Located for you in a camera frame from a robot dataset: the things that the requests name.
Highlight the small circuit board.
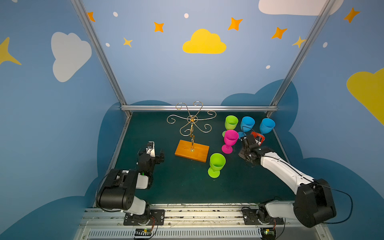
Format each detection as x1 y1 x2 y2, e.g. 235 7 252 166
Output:
133 228 153 240
261 229 277 240

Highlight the aluminium frame post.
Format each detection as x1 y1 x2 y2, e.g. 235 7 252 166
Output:
71 0 127 107
266 0 336 118

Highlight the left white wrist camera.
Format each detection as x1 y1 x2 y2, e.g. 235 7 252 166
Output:
145 141 156 158

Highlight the left small circuit board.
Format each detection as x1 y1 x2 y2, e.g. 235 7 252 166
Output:
133 228 153 240

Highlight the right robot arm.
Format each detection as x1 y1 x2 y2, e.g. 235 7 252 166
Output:
239 135 337 228

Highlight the green wine glass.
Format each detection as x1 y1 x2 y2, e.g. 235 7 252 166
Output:
222 115 239 137
208 153 226 178

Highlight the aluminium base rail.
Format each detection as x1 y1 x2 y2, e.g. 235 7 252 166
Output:
74 203 333 240

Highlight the right aluminium frame post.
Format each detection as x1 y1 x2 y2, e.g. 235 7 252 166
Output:
266 0 336 118

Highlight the blue wine glass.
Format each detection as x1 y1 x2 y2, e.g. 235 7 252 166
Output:
238 116 256 139
260 118 276 135

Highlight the red wine glass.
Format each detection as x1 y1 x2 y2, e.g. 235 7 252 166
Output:
251 132 265 146

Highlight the pink wine glass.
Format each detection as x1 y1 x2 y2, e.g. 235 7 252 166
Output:
222 130 239 154

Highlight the right small circuit board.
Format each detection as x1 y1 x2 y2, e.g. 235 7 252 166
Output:
261 229 277 240

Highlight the left aluminium frame post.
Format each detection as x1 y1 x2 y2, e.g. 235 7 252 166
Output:
71 0 127 107

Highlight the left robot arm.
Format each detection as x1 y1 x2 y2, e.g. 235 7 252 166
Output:
96 149 165 226

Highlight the wooden base wire glass rack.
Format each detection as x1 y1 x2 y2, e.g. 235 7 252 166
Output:
167 101 217 163

